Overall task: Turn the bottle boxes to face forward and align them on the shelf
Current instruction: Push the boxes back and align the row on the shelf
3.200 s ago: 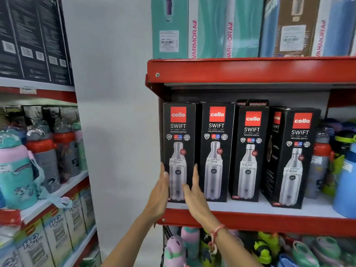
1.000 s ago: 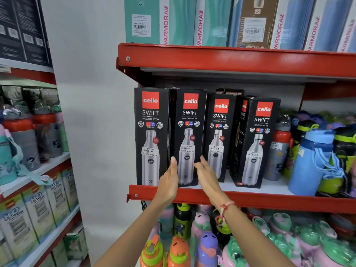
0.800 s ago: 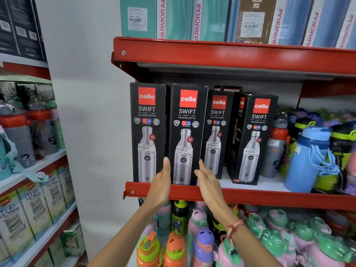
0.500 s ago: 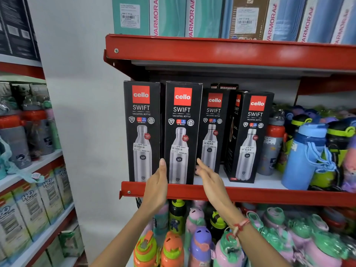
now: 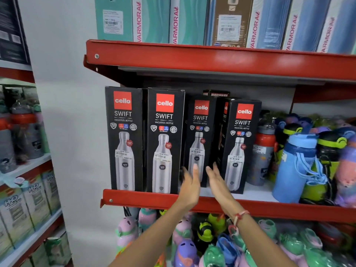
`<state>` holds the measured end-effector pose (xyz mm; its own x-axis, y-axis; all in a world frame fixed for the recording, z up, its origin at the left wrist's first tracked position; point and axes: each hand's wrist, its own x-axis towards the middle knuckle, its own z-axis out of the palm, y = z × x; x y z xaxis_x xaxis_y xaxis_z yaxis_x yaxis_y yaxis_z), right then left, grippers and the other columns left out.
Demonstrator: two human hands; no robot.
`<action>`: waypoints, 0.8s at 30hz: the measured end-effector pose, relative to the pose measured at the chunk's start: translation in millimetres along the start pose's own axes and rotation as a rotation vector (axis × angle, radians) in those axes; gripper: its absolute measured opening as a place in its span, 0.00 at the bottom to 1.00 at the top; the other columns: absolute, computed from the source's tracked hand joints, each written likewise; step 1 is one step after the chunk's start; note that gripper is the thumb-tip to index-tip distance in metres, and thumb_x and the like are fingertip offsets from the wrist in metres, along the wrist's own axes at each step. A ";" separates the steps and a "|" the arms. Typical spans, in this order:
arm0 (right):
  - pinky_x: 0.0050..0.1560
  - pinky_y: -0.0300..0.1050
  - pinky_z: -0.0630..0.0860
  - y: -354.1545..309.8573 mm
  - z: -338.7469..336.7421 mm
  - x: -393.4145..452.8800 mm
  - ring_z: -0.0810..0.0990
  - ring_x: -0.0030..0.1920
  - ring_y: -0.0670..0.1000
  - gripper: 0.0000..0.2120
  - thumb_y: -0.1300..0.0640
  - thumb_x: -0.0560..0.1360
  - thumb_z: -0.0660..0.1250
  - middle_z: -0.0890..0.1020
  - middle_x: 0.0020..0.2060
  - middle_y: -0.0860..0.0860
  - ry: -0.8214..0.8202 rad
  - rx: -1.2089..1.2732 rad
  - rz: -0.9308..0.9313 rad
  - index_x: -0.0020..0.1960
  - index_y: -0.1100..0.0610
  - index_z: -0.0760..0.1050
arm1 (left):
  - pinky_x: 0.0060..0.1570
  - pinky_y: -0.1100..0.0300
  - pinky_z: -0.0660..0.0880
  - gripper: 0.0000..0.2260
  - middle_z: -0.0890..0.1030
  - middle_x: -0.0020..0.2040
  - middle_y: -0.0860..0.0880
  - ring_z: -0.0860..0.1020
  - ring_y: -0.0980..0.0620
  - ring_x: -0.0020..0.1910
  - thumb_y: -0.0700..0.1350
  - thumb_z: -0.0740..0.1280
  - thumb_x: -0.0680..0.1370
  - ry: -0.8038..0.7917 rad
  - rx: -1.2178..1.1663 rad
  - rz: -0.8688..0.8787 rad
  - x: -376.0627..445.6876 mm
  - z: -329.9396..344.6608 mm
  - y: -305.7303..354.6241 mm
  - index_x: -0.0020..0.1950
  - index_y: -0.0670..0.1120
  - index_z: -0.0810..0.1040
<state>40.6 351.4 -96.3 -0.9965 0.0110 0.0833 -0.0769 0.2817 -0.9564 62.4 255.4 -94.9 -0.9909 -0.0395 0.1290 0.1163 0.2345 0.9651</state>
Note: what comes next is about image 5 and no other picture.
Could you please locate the person's left hand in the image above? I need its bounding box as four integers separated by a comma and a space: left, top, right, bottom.
178, 163, 201, 210

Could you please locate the person's right hand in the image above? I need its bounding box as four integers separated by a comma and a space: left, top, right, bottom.
206, 162, 243, 219

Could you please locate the person's left forearm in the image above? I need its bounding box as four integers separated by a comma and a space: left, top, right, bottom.
109, 203, 196, 267

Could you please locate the person's right forearm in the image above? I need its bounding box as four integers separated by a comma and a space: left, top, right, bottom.
231, 212, 297, 267

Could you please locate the small black bottle box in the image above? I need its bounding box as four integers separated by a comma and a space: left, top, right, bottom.
216, 98, 262, 195
183, 95, 218, 188

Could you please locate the tall black bottle box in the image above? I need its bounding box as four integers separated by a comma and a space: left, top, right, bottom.
146, 88, 186, 195
105, 86, 143, 192

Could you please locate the grey bottle with red lid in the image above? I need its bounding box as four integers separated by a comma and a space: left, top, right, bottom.
246, 119, 276, 187

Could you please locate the red metal shelf board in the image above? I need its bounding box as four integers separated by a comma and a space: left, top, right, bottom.
100, 189, 356, 223
83, 39, 356, 87

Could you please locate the black box with red label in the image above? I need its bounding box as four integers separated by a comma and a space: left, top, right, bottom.
203, 90, 231, 98

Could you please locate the row of colourful kids bottles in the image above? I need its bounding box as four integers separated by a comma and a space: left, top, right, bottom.
259, 110, 356, 142

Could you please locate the pile of colourful animal bottles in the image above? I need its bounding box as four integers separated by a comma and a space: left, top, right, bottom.
115, 207, 356, 267

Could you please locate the black and green bottle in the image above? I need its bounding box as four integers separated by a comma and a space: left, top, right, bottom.
300, 132, 348, 205

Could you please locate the purple pink bottle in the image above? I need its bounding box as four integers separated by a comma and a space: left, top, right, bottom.
334, 136, 356, 208

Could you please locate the narrow blue box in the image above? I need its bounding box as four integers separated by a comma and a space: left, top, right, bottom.
204, 0, 217, 46

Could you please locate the brown box with white sticker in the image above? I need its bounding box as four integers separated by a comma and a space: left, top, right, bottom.
211, 0, 254, 48

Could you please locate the teal bottle box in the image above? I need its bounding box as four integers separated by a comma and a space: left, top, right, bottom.
169, 0, 208, 45
132, 0, 171, 44

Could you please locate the group of green wrapped boxes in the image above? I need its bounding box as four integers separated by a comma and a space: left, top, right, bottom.
19, 230, 73, 267

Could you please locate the blue bottle box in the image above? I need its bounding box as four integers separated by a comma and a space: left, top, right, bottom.
281, 0, 333, 52
317, 0, 356, 55
246, 0, 293, 50

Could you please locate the white side shelf rack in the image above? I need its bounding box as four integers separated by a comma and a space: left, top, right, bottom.
0, 60, 67, 267

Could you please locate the row of white green boxes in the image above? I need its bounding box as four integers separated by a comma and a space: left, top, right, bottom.
0, 169, 62, 257

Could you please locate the teal box with white sticker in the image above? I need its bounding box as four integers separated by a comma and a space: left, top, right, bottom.
94, 0, 134, 42

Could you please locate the group of wrapped grey bottles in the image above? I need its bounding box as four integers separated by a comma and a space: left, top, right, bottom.
0, 85, 51, 174

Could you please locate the dark printed box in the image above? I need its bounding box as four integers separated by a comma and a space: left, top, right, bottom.
0, 0, 31, 66

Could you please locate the red white thread bracelet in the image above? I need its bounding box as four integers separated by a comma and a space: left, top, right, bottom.
229, 210, 251, 229

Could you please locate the blue bottle with strap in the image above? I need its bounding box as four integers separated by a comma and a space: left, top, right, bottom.
272, 133, 329, 204

